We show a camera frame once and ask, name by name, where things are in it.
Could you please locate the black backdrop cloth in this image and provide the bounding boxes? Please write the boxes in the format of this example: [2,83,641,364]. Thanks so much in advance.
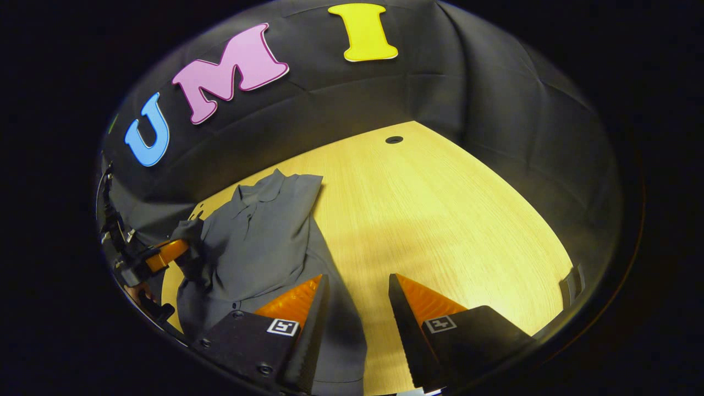
[96,0,625,309]

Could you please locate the grey shirt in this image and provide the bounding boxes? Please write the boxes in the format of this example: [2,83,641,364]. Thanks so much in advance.
[170,169,368,394]

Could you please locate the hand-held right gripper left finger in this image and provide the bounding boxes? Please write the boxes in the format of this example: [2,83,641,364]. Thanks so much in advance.
[190,274,331,394]

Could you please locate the dark table edge bracket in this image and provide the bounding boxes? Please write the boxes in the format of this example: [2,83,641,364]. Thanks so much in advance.
[560,264,586,310]

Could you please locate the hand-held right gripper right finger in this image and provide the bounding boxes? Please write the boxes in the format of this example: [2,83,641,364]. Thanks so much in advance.
[388,273,537,394]

